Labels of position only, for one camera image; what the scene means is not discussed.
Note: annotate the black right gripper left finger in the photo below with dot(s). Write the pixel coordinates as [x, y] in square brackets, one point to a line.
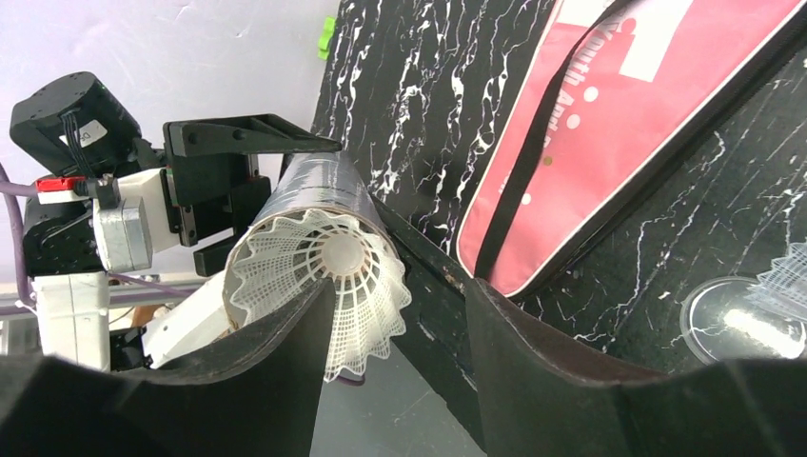
[253, 393]

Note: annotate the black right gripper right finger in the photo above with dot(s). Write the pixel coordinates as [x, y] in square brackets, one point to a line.
[542, 393]

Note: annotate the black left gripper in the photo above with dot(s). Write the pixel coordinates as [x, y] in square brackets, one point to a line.
[110, 200]

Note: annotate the white shuttlecock tube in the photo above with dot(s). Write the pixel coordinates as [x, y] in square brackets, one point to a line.
[315, 208]

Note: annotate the clear round tube lid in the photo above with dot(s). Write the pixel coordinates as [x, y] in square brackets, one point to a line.
[718, 321]

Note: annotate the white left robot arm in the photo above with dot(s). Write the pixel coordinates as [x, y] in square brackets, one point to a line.
[72, 311]

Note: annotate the pink racket bag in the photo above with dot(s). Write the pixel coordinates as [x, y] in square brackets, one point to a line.
[613, 92]

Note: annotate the green clip on wall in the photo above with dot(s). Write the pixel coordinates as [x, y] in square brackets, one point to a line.
[325, 37]

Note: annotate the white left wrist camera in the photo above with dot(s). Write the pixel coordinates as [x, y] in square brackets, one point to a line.
[128, 234]

